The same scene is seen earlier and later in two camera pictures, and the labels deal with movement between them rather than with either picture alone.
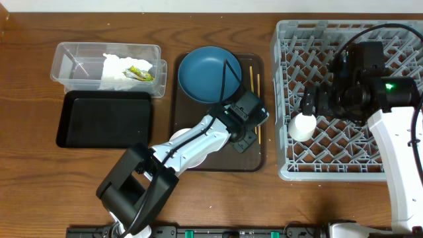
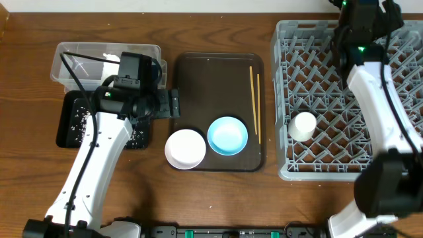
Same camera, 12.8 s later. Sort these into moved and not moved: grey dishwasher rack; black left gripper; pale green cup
Moved: black left gripper
Not moved: pale green cup; grey dishwasher rack
